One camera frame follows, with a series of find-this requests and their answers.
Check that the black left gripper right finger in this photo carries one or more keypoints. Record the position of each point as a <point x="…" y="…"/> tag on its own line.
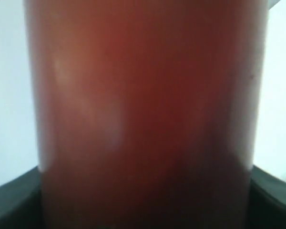
<point x="267" y="201"/>

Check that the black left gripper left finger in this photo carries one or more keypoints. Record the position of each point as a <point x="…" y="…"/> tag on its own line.
<point x="20" y="202"/>

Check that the red ketchup squeeze bottle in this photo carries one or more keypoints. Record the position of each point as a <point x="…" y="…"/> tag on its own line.
<point x="146" y="110"/>

